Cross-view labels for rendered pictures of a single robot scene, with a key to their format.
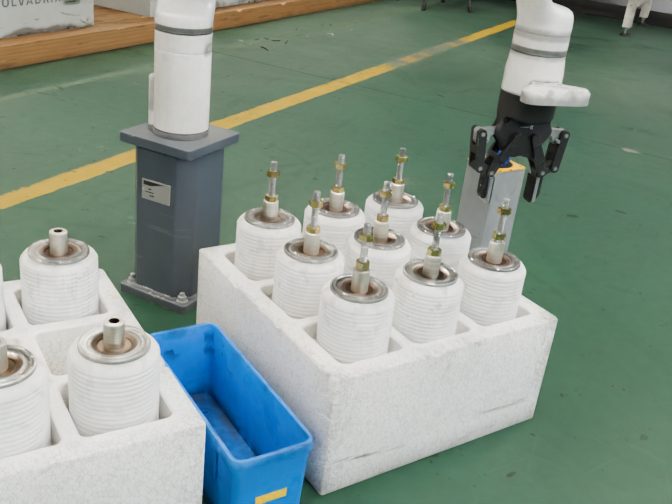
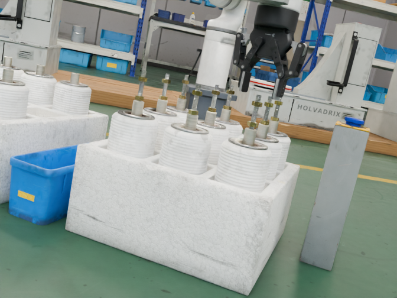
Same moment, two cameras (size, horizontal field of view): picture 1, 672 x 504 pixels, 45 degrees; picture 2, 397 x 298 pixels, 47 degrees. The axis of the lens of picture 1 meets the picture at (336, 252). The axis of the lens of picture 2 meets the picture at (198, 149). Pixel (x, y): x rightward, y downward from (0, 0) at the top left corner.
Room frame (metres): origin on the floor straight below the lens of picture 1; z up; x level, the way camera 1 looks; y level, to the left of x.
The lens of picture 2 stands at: (0.50, -0.85, 0.39)
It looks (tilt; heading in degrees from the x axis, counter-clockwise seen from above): 11 degrees down; 54
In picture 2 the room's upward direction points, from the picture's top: 12 degrees clockwise
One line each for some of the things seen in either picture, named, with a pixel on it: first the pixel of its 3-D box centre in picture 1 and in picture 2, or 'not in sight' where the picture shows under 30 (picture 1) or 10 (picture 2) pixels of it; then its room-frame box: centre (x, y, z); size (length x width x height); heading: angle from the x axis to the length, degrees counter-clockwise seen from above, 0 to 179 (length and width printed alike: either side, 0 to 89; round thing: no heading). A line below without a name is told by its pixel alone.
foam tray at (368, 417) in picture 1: (365, 333); (194, 194); (1.09, -0.06, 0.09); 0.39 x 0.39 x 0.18; 36
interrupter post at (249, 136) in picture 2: (495, 251); (249, 137); (1.07, -0.23, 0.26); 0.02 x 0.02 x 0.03
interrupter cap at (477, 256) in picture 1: (493, 260); (247, 144); (1.07, -0.23, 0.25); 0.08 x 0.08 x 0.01
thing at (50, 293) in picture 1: (61, 313); (69, 117); (0.93, 0.35, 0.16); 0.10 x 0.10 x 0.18
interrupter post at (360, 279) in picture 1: (360, 280); (137, 109); (0.93, -0.04, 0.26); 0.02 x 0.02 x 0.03
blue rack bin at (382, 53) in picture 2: not in sight; (390, 54); (6.00, 2.89, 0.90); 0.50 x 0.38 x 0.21; 63
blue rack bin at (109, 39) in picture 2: not in sight; (116, 41); (2.82, 4.39, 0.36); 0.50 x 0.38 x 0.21; 65
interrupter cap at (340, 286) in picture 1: (359, 289); (136, 115); (0.93, -0.04, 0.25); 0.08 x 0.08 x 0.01
